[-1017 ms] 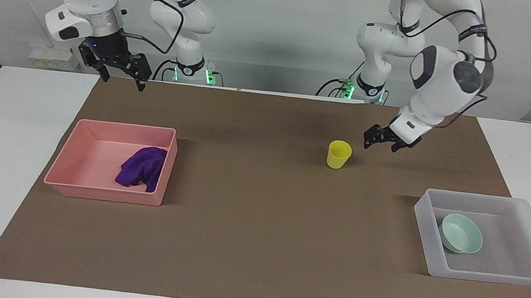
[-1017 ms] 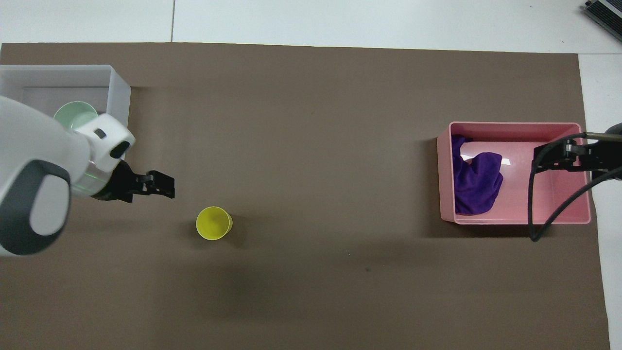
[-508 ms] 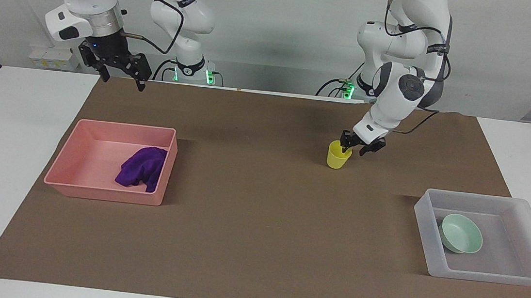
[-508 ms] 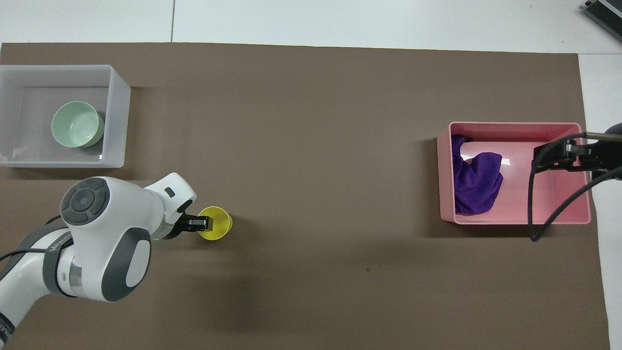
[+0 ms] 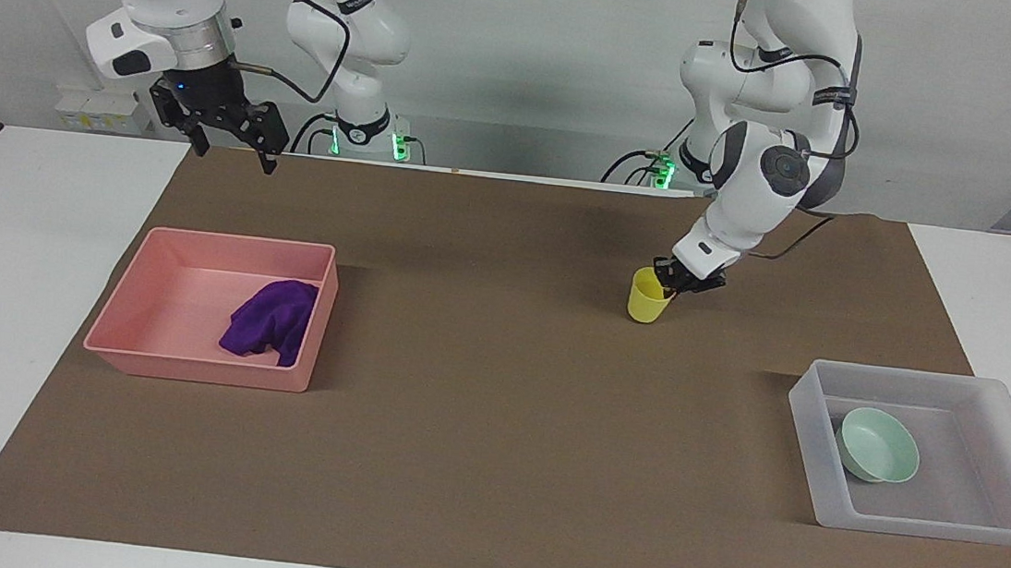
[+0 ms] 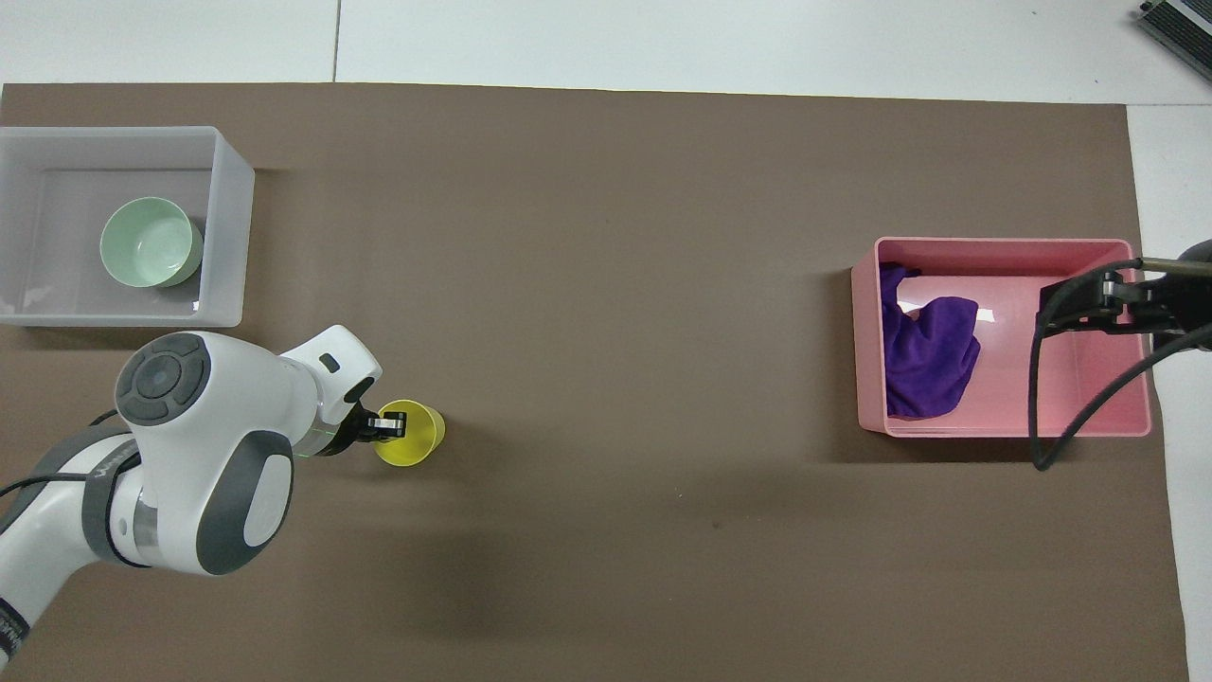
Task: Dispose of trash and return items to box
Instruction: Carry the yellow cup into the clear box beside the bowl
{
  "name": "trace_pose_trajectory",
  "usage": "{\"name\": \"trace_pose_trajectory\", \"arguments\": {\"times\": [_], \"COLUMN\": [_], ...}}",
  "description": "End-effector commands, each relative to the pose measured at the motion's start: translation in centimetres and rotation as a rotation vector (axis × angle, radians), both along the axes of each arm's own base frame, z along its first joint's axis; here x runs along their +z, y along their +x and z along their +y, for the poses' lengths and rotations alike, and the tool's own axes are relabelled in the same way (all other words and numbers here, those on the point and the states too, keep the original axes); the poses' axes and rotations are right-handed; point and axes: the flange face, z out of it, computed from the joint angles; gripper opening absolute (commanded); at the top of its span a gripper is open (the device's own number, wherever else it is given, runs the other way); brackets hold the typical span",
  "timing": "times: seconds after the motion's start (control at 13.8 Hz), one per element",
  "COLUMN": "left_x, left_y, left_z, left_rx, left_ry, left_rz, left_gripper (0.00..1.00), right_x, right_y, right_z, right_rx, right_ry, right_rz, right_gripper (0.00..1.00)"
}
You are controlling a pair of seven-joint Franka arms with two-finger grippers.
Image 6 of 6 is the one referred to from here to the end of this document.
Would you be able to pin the purple cloth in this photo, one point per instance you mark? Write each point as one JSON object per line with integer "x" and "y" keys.
{"x": 923, "y": 360}

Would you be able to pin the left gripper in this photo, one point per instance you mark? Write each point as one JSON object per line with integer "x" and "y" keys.
{"x": 348, "y": 434}

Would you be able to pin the pink plastic box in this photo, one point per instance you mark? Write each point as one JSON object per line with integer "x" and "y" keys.
{"x": 1060, "y": 398}

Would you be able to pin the yellow plastic cup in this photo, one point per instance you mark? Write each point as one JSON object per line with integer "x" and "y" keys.
{"x": 421, "y": 438}

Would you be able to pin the pale green bowl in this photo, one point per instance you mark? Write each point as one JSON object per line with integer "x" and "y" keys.
{"x": 147, "y": 242}

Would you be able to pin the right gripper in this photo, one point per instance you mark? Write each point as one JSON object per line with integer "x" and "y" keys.
{"x": 1174, "y": 301}

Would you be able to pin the translucent white plastic box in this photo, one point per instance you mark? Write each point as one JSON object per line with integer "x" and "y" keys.
{"x": 57, "y": 189}

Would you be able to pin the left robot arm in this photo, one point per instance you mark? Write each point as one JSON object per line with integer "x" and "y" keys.
{"x": 199, "y": 445}

